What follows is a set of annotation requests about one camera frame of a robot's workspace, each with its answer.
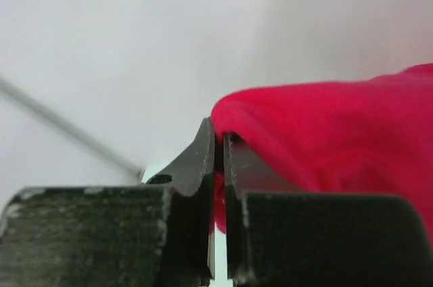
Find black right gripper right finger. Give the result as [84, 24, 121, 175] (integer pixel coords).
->
[223, 135, 432, 286]

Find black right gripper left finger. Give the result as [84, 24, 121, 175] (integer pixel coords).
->
[1, 118, 215, 287]

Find crimson red t-shirt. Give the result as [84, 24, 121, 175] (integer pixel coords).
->
[211, 64, 432, 230]

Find left aluminium corner post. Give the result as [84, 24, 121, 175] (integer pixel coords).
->
[1, 76, 146, 182]

